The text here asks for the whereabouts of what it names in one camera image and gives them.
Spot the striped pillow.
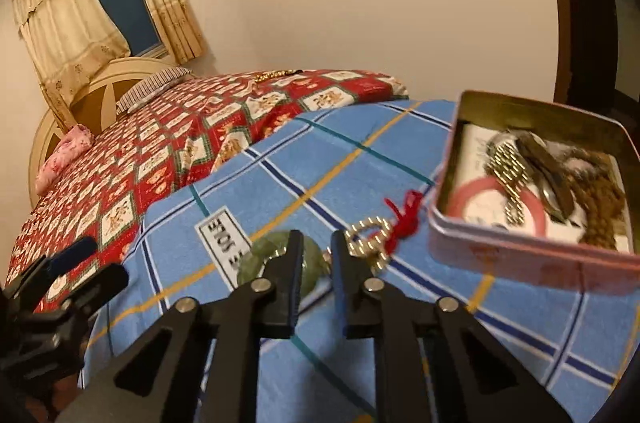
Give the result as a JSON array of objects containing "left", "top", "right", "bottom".
[{"left": 116, "top": 67, "right": 195, "bottom": 114}]

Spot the pink bangle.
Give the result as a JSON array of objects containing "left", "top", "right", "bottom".
[{"left": 445, "top": 176, "right": 551, "bottom": 236}]

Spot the green jade pendant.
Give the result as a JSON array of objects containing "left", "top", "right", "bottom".
[{"left": 236, "top": 230, "right": 333, "bottom": 291}]

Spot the cream wooden headboard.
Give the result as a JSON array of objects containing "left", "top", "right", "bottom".
[{"left": 28, "top": 56, "right": 176, "bottom": 209}]

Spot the wooden bead bracelet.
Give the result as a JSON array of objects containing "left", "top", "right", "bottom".
[{"left": 565, "top": 148, "right": 628, "bottom": 249}]

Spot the pink floral pillow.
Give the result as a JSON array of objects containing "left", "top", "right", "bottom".
[{"left": 36, "top": 124, "right": 94, "bottom": 195}]

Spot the red patterned bedspread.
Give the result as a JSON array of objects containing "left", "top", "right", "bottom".
[{"left": 2, "top": 69, "right": 410, "bottom": 314}]

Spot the silver bead bracelet red tassel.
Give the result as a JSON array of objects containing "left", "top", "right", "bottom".
[{"left": 345, "top": 189, "right": 425, "bottom": 271}]

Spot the pink tin box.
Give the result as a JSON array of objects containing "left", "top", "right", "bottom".
[{"left": 427, "top": 90, "right": 640, "bottom": 296}]

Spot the beige curtain with valance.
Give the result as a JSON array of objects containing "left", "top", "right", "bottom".
[{"left": 11, "top": 0, "right": 132, "bottom": 131}]

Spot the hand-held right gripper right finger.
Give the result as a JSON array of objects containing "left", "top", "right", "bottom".
[{"left": 330, "top": 229, "right": 551, "bottom": 423}]

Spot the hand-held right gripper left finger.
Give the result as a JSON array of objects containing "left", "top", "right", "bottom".
[{"left": 60, "top": 229, "right": 306, "bottom": 423}]

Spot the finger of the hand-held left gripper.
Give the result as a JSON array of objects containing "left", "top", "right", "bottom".
[
  {"left": 7, "top": 237, "right": 98, "bottom": 300},
  {"left": 60, "top": 263, "right": 130, "bottom": 315}
]

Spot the golden bead string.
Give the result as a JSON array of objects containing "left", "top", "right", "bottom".
[{"left": 254, "top": 70, "right": 302, "bottom": 83}]

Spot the brown wooden door frame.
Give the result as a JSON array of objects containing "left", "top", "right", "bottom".
[{"left": 530, "top": 0, "right": 573, "bottom": 104}]

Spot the white printed paper sheet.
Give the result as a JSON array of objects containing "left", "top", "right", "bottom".
[{"left": 452, "top": 123, "right": 631, "bottom": 251}]

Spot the blue plaid blanket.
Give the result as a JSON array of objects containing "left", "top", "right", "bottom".
[{"left": 82, "top": 100, "right": 621, "bottom": 423}]

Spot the metal band wristwatch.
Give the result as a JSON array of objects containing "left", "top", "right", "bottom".
[{"left": 487, "top": 130, "right": 573, "bottom": 224}]

